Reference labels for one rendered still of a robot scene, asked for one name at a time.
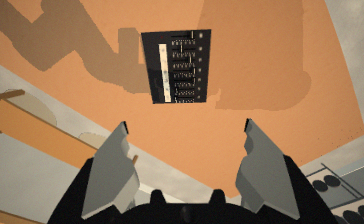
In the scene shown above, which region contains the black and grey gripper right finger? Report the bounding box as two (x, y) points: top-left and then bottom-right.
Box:
(235, 118), (339, 224)

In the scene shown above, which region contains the black lighting desk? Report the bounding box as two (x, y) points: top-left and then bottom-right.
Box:
(141, 29), (212, 104)

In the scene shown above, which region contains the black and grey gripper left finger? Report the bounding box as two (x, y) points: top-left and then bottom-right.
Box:
(47, 121), (140, 224)

